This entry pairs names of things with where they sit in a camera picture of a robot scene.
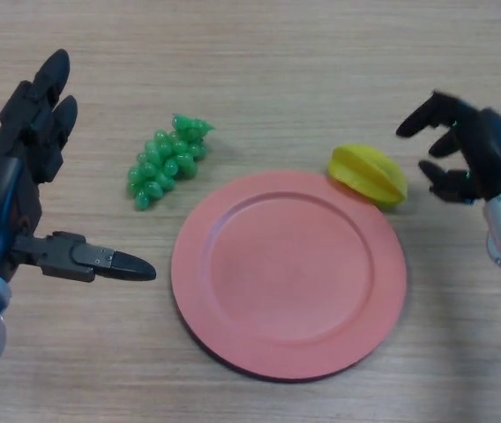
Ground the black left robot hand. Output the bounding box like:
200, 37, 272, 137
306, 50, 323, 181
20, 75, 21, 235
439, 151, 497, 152
0, 48, 158, 283

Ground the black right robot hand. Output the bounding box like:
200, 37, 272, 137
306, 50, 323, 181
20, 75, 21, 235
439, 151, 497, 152
395, 91, 501, 206

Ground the yellow starfruit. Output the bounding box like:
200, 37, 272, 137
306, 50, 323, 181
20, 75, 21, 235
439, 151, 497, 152
327, 143, 408, 211

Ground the pink round plate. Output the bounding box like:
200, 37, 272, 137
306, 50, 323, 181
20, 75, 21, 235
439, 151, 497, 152
171, 170, 408, 382

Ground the green grape bunch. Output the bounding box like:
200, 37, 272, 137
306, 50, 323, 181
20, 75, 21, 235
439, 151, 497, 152
125, 113, 215, 212

